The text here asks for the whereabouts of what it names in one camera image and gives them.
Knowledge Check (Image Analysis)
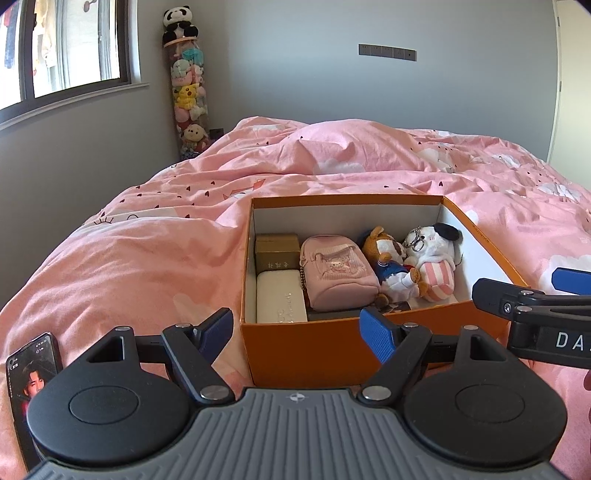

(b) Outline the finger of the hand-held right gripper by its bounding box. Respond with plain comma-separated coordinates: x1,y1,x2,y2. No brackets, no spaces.
471,277,591,320
551,266,591,295

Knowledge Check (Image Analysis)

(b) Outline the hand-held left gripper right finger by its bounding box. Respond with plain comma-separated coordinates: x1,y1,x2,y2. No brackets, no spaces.
359,308,509,403

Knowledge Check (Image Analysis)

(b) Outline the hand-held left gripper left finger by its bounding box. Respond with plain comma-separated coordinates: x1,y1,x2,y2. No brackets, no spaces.
68,308,235,405

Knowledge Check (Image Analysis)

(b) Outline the white rectangular case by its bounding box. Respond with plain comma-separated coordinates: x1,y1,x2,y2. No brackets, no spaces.
255,270,309,324

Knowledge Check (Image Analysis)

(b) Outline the white plush black hat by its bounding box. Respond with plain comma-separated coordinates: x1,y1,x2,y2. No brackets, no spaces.
401,222,464,304

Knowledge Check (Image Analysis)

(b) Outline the pink mini backpack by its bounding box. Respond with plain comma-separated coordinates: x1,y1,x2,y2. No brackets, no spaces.
299,234,380,311

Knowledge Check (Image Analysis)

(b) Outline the orange cardboard box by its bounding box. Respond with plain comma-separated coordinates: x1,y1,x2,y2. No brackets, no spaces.
239,194,532,388

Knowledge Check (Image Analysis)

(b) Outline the gold small box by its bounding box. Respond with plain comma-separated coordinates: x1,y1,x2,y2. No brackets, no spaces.
255,233,301,274

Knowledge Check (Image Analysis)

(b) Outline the pink printed blanket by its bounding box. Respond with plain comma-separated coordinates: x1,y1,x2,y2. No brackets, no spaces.
0,115,591,464

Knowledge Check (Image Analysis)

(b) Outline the smartphone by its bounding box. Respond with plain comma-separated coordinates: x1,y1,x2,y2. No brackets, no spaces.
6,332,65,470

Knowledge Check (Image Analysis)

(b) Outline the white door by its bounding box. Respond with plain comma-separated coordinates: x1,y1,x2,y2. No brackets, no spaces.
548,0,591,163

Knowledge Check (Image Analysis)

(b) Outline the clear tube of plush toys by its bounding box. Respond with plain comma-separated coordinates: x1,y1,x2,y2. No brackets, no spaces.
161,37,211,160

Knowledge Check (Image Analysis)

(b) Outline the panda plush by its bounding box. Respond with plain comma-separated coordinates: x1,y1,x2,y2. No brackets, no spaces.
161,4,199,45

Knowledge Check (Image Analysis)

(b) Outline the window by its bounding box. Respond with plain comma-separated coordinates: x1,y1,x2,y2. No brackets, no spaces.
0,0,151,128

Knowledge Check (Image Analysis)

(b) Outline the dark wall switch panel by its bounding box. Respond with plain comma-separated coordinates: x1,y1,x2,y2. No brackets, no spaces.
358,44,419,62

